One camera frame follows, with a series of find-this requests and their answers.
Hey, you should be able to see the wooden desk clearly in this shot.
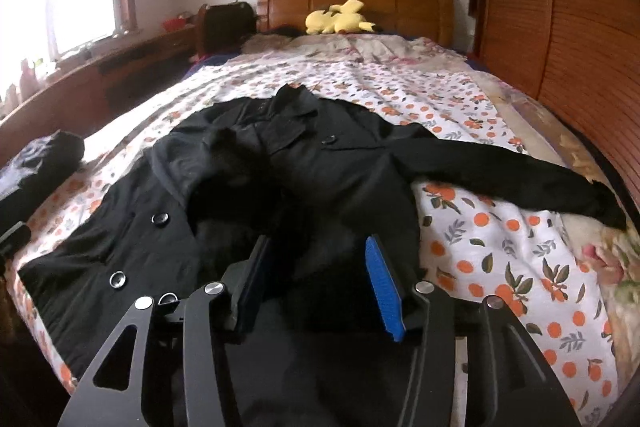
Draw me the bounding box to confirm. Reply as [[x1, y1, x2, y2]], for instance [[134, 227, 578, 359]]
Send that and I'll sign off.
[[0, 24, 198, 158]]

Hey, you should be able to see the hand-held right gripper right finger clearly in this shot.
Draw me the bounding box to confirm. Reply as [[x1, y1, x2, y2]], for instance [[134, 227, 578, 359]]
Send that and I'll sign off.
[[364, 234, 583, 427]]

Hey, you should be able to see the black coat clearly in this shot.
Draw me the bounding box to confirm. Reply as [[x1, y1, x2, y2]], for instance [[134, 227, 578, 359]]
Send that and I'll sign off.
[[17, 84, 628, 427]]

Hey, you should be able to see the yellow plush toy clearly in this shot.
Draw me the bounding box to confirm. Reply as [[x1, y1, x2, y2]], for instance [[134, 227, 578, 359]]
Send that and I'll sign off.
[[305, 0, 378, 36]]

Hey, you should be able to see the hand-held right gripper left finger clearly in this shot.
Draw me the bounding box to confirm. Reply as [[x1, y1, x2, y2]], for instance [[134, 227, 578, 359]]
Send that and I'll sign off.
[[57, 234, 273, 427]]

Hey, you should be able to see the wooden wardrobe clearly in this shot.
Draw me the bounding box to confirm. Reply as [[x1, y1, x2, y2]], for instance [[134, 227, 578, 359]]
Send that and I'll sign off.
[[467, 0, 640, 168]]

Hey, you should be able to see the dark chair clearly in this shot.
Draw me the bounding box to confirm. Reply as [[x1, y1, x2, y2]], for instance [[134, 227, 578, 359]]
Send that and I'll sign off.
[[196, 1, 258, 58]]

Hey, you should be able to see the floral quilt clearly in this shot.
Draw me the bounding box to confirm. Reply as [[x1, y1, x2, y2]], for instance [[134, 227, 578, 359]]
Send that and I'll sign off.
[[240, 32, 640, 308]]

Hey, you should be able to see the wooden headboard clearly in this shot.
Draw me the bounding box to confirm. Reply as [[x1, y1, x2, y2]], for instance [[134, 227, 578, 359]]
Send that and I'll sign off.
[[256, 0, 455, 48]]

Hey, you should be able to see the orange-print white bed sheet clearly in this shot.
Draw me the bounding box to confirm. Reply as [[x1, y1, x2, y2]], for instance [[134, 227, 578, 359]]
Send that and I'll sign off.
[[10, 57, 618, 413]]

